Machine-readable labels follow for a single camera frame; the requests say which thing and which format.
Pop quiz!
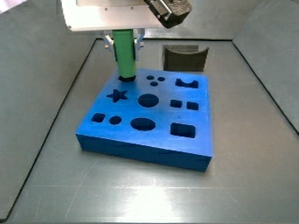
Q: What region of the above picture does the green hexagon peg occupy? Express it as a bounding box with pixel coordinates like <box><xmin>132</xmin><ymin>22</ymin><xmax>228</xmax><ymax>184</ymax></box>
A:
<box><xmin>112</xmin><ymin>29</ymin><xmax>136</xmax><ymax>82</ymax></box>

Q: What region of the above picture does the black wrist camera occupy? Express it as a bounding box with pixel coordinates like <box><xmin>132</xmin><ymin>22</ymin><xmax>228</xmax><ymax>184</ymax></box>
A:
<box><xmin>144</xmin><ymin>0</ymin><xmax>192</xmax><ymax>29</ymax></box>

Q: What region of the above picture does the black curved bracket stand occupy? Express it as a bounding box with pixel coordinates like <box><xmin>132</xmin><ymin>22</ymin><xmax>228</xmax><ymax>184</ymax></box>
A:
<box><xmin>163</xmin><ymin>45</ymin><xmax>210</xmax><ymax>72</ymax></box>

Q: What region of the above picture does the blue foam shape board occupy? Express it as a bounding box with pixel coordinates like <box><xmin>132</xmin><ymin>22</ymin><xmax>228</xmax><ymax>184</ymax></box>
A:
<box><xmin>76</xmin><ymin>69</ymin><xmax>212</xmax><ymax>172</ymax></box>

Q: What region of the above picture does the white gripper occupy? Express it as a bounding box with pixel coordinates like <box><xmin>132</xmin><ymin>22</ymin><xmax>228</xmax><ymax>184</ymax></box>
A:
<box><xmin>60</xmin><ymin>0</ymin><xmax>162</xmax><ymax>60</ymax></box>

